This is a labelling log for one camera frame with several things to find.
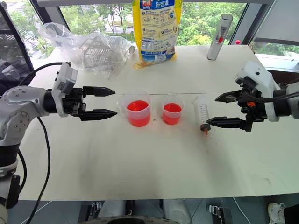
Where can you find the clear crumpled plastic bag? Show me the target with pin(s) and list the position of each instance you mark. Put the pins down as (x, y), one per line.
(70, 44)

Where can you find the black metal table bracket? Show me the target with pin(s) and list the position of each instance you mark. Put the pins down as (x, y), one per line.
(94, 208)
(216, 212)

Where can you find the red bottle cap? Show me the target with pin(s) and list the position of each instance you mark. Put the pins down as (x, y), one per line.
(237, 42)

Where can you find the black framed equipment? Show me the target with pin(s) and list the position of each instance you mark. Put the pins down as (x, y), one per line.
(14, 53)

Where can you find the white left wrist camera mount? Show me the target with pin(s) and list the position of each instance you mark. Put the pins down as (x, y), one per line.
(66, 77)

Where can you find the silver cylindrical tube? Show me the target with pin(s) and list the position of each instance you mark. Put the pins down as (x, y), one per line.
(219, 37)

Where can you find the small beaker with red liquid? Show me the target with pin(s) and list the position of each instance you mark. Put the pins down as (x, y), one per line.
(172, 114)

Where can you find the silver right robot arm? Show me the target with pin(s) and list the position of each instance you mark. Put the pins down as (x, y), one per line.
(292, 102)

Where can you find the grey rounded right leg shell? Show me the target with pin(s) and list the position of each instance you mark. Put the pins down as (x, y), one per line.
(176, 210)

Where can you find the large beaker with red liquid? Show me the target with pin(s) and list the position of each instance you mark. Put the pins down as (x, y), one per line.
(137, 114)

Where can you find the white sneaker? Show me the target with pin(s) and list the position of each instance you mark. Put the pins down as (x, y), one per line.
(275, 213)

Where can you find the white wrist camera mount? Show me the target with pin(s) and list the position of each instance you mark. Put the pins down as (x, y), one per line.
(257, 74)
(66, 77)

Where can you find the yellow printed food bag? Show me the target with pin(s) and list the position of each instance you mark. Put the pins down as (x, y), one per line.
(156, 30)

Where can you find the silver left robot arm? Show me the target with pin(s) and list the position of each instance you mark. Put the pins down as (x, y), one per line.
(21, 105)

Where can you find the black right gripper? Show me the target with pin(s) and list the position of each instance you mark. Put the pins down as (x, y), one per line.
(253, 105)

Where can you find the clear plastic syringe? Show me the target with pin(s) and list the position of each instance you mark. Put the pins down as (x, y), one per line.
(202, 112)

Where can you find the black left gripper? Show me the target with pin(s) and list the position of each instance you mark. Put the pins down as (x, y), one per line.
(74, 102)

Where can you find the dark trouser leg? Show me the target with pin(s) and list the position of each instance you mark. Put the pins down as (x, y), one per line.
(292, 215)

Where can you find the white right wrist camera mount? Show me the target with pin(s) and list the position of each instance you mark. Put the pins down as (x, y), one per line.
(257, 74)

